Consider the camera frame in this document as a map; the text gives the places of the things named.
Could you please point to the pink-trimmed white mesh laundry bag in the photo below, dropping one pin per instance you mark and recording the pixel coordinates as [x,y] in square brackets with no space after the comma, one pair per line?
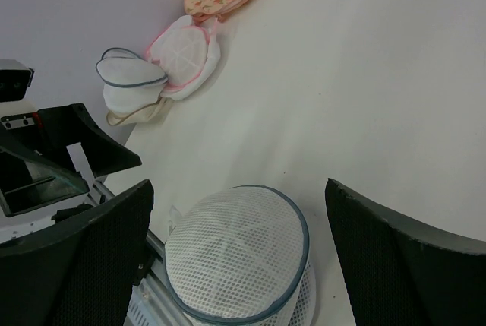
[188,54]

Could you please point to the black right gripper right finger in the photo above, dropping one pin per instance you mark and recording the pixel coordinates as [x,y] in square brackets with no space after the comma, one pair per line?
[400,271]

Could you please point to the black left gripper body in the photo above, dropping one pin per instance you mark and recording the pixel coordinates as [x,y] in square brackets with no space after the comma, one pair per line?
[36,167]

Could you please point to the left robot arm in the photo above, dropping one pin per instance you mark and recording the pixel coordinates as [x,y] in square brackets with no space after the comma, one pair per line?
[15,80]

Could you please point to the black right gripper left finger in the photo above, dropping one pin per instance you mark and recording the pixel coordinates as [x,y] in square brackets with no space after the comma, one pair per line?
[79,271]

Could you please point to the white mesh blue-trimmed laundry bag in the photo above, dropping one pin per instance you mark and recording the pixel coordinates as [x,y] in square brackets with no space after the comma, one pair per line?
[242,257]

